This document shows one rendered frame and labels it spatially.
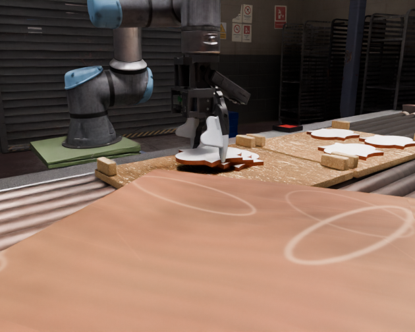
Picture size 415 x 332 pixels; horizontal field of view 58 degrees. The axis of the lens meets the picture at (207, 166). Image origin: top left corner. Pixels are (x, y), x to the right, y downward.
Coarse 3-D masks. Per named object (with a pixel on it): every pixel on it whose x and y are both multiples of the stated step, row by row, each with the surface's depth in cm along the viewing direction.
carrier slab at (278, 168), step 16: (144, 160) 86; (160, 160) 86; (272, 160) 86; (288, 160) 86; (304, 160) 86; (96, 176) 79; (112, 176) 74; (128, 176) 74; (224, 176) 74; (240, 176) 74; (256, 176) 74; (272, 176) 74; (288, 176) 74; (304, 176) 74; (320, 176) 74; (336, 176) 74; (352, 176) 78
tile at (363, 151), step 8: (336, 144) 97; (344, 144) 97; (352, 144) 97; (360, 144) 97; (328, 152) 89; (344, 152) 89; (352, 152) 89; (360, 152) 89; (368, 152) 89; (376, 152) 89
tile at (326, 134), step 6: (312, 132) 113; (318, 132) 113; (324, 132) 113; (330, 132) 113; (336, 132) 113; (342, 132) 113; (348, 132) 113; (318, 138) 108; (324, 138) 108; (330, 138) 107; (336, 138) 108; (342, 138) 107; (348, 138) 109
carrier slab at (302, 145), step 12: (300, 132) 118; (360, 132) 118; (276, 144) 102; (288, 144) 102; (300, 144) 102; (312, 144) 102; (324, 144) 102; (300, 156) 89; (312, 156) 89; (384, 156) 89; (396, 156) 89; (408, 156) 91; (348, 168) 80; (360, 168) 80; (372, 168) 81; (384, 168) 84
